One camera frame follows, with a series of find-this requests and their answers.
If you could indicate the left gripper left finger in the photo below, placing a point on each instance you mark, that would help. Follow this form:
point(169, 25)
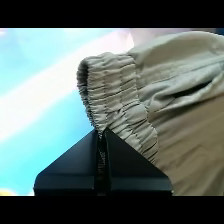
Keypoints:
point(71, 170)

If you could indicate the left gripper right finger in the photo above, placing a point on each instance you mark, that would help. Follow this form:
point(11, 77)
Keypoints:
point(133, 173)

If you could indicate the olive green pants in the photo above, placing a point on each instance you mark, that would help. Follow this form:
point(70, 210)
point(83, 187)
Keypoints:
point(180, 110)

